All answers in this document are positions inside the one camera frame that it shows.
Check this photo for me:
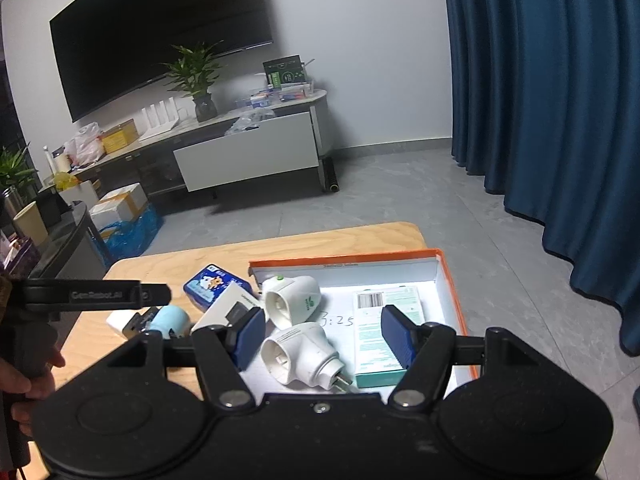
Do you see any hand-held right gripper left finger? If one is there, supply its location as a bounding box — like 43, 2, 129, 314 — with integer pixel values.
107, 307, 267, 409

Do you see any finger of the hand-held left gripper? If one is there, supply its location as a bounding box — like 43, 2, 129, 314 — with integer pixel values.
139, 283, 172, 308

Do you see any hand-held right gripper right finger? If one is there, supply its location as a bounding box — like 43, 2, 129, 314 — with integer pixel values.
381, 305, 540, 409

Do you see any teal and white box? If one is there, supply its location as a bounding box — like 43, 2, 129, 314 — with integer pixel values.
352, 285, 424, 389

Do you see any toothpick jar with blue lid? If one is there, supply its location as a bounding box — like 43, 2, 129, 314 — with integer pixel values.
149, 305, 192, 339

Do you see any small white box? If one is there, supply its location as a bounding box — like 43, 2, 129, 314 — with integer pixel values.
191, 281, 261, 334

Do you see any white charger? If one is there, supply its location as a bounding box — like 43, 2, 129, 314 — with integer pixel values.
106, 310, 135, 334

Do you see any white plug-in device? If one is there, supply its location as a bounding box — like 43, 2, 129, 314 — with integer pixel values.
260, 322, 354, 391
260, 274, 321, 326

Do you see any orange and white box lid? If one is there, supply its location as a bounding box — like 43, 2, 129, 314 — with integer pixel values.
248, 248, 482, 391

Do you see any person's left hand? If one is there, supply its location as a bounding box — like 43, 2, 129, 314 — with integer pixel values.
0, 347, 67, 437

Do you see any dark glass coffee table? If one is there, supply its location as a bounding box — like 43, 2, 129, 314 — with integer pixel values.
0, 200, 114, 346

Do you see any blue tin with cartoon print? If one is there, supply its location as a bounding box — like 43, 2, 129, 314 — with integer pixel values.
183, 263, 247, 312

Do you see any blue plastic bag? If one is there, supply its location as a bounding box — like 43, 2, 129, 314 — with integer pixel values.
100, 205, 165, 261

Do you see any purple patterned box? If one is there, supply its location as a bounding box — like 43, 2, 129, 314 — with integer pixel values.
0, 232, 41, 277

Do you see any beige cup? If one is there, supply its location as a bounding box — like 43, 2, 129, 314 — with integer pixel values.
12, 201, 50, 247

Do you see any small black box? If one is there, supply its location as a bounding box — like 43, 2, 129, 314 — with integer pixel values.
36, 187, 69, 226

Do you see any cardboard box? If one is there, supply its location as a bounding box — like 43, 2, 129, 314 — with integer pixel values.
89, 182, 150, 234

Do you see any steel tumbler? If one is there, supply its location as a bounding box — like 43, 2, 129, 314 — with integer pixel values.
2, 185, 26, 231

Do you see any grey television cabinet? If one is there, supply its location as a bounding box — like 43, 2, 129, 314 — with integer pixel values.
65, 89, 331, 199

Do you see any leafy green plant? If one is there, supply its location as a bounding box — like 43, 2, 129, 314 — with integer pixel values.
0, 145, 41, 202

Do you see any white and red plastic bag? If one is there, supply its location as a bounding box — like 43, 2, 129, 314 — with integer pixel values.
64, 122, 105, 167

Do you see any yellow box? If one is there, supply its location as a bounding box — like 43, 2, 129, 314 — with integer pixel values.
101, 119, 140, 155

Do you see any white router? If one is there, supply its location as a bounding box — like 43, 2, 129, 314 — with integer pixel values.
139, 100, 181, 142

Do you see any black roll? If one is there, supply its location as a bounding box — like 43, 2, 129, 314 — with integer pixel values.
322, 156, 343, 194

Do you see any clear plastic bag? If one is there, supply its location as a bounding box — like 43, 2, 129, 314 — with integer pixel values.
225, 109, 276, 136

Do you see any potted plant in dark pot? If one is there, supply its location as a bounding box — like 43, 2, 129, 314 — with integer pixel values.
162, 42, 226, 123

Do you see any pile of small boxes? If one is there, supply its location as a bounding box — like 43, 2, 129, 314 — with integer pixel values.
235, 85, 315, 110

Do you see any green box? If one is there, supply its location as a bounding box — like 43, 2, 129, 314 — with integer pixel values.
263, 55, 307, 87

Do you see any black television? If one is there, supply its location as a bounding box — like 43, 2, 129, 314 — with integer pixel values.
49, 0, 275, 124

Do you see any dark blue curtain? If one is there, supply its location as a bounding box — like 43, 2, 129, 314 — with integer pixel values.
440, 0, 640, 361

